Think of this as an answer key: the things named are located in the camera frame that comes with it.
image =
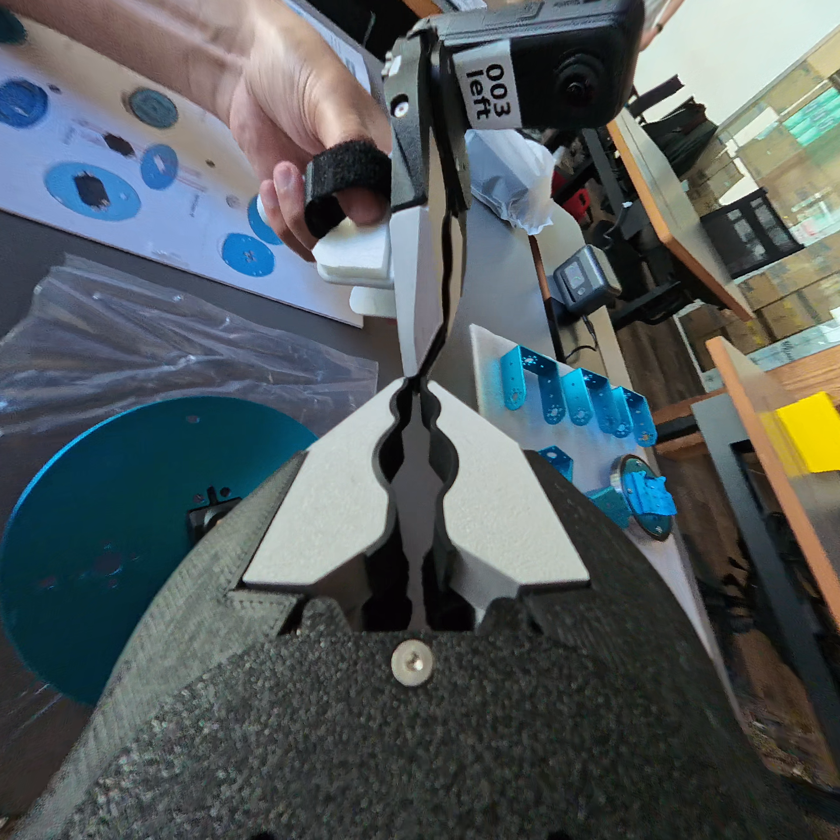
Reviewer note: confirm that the white foam sheet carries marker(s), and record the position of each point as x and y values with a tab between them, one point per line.
518	433

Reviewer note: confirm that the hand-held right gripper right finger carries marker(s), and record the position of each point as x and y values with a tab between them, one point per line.
518	518

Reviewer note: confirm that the clear plastic bag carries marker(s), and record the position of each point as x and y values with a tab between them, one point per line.
197	341

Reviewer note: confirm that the black servo motor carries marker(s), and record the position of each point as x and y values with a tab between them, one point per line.
210	515

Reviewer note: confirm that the black bag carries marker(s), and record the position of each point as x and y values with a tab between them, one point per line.
676	124

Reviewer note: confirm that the yellow box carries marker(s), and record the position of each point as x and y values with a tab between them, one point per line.
810	433

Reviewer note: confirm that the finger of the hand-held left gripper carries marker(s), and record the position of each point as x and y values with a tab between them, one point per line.
420	275
485	275

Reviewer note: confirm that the blue round metal plate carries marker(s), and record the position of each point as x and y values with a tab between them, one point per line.
98	492

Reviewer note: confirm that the blue bracket cluster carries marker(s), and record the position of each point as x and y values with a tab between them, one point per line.
646	495

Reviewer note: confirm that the dark grey desk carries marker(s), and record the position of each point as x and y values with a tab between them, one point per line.
19	256

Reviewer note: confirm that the small blue metal bracket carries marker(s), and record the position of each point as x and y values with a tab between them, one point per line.
556	463

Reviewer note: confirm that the stacked cardboard boxes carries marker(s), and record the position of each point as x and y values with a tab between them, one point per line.
787	164

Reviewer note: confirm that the white plastic bag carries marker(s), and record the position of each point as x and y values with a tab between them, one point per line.
512	170

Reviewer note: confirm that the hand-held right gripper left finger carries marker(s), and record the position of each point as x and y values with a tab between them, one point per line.
321	518

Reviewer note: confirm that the black plastic crate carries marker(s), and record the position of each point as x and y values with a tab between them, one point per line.
754	233

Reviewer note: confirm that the white instruction sheet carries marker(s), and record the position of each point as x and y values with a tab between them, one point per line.
197	216

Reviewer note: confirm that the person's left hand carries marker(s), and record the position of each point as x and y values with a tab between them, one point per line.
282	98

